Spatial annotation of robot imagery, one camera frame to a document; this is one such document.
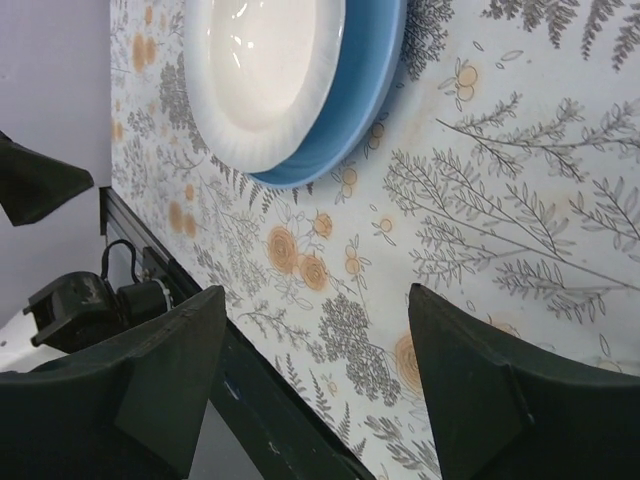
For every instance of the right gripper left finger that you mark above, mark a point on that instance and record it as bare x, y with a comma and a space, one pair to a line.
130, 407

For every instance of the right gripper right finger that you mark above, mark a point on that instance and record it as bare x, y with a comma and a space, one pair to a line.
502, 408

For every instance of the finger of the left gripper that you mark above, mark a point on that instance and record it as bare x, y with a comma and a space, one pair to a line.
34, 185

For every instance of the white deep plate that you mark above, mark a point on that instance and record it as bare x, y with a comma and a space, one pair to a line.
258, 74

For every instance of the blue round plate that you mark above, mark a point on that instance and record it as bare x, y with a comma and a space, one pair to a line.
369, 56

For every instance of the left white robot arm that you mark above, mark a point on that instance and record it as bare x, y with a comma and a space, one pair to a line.
78, 309

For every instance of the floral patterned table mat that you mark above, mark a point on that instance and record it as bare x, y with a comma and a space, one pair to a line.
502, 172

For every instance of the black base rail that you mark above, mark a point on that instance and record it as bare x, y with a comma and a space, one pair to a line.
255, 426

